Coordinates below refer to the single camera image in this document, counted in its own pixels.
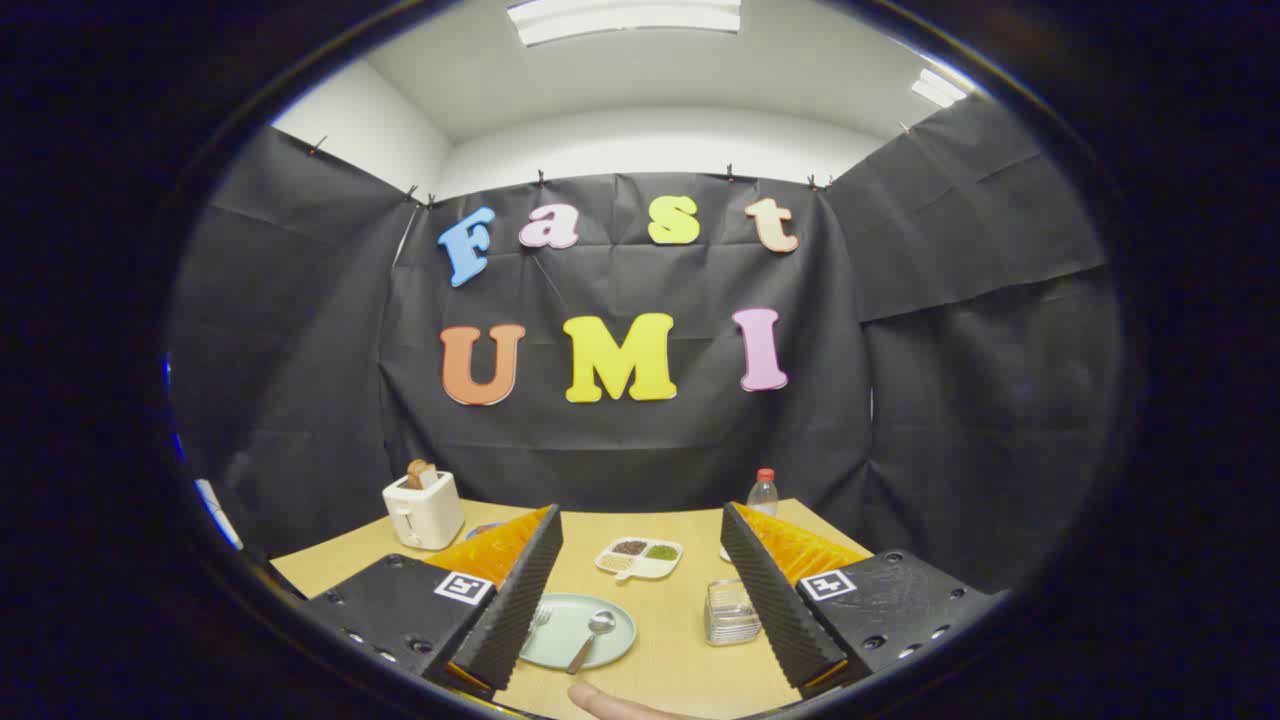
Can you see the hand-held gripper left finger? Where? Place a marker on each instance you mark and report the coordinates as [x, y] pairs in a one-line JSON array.
[[520, 600]]

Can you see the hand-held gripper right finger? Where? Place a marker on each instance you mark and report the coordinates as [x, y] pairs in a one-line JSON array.
[[775, 610]]

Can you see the pale green plate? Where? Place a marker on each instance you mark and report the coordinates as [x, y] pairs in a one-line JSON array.
[[565, 630]]

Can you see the blue plate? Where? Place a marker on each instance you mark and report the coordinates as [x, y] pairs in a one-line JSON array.
[[482, 529]]

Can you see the pile of yellow soybeans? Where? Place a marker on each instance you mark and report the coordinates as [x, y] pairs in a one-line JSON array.
[[616, 563]]

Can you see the clear plastic water bottle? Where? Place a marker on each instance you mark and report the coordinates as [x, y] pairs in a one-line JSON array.
[[763, 497]]

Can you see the pile of dark red beans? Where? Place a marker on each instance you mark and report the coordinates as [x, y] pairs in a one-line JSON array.
[[629, 548]]

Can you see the white divided dish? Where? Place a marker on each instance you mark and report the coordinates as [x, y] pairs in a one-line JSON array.
[[640, 565]]

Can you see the pile of green beans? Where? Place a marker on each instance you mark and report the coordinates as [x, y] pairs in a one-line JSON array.
[[662, 552]]

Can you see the cream white toaster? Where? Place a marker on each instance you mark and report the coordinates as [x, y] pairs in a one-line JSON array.
[[425, 515]]

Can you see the toasted bread slice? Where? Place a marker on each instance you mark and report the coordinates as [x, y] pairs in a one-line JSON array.
[[421, 474]]

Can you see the black backdrop cloth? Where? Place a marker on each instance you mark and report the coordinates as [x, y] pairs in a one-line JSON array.
[[620, 450]]

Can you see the small ceiling light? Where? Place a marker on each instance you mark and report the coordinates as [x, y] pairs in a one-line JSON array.
[[938, 88]]

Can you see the long ceiling light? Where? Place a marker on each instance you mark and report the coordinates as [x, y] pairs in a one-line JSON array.
[[625, 18]]

